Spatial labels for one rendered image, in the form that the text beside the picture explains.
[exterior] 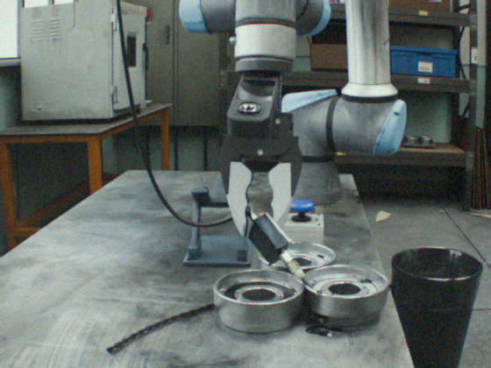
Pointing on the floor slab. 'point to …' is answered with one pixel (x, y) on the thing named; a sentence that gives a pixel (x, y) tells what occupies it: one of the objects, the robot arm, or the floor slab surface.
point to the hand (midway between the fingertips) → (259, 227)
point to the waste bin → (435, 301)
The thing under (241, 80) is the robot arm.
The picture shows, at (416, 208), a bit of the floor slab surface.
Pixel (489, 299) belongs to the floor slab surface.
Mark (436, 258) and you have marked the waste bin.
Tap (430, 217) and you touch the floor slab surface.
